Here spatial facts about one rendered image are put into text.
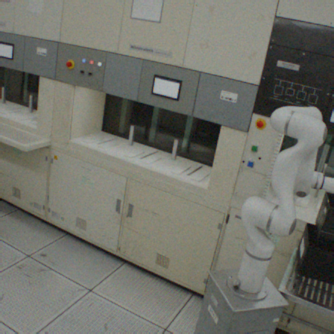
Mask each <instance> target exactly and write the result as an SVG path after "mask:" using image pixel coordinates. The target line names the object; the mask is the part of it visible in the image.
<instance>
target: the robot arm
mask: <svg viewBox="0 0 334 334"><path fill-rule="evenodd" d="M270 124H271V127H272V128H273V129H274V130H275V131H276V132H278V133H281V134H285V135H288V136H291V137H294V138H296V139H297V144H296V146H294V147H292V148H287V149H285V150H283V151H282V152H280V153H279V154H278V155H277V158H276V160H275V161H274V167H273V170H272V173H271V185H272V188H273V190H274V192H275V193H276V195H277V197H278V198H279V201H280V205H279V204H276V203H274V202H270V201H267V200H266V199H263V198H260V197H257V196H253V197H250V198H248V199H247V200H246V201H245V202H244V203H243V204H242V207H241V212H240V214H241V220H242V223H243V225H244V227H245V230H246V232H247V236H248V240H247V244H246V246H245V252H244V254H243V257H242V261H241V264H240V266H239V271H238V273H236V274H232V275H230V276H229V277H228V280H227V285H228V287H229V289H230V290H231V292H232V293H234V294H235V295H238V296H239V297H241V298H243V299H245V300H262V299H264V298H265V297H266V296H267V294H268V287H267V285H266V283H265V282H264V279H265V275H266V273H267V270H268V266H269V265H270V262H271V258H272V256H273V253H274V243H273V241H272V239H271V238H270V237H269V236H268V235H267V234H266V232H265V230H266V231H267V232H269V233H272V234H274V235H275V236H281V237H287V236H289V235H290V234H291V233H293V231H294V229H295V228H296V223H297V217H296V212H295V208H294V192H295V194H296V196H297V197H301V198H304V197H306V196H307V195H309V192H310V189H311V188H312V189H317V190H319V189H323V190H325V191H326V192H332V193H334V179H333V178H330V177H325V174H323V173H321V172H315V159H316V155H317V151H318V148H319V147H320V146H321V145H322V144H323V142H325V139H326V137H327V127H326V125H325V124H324V122H323V121H322V114H321V112H320V111H319V110H318V109H317V108H315V107H281V108H279V109H277V110H275V111H274V112H273V113H272V114H271V118H270Z"/></svg>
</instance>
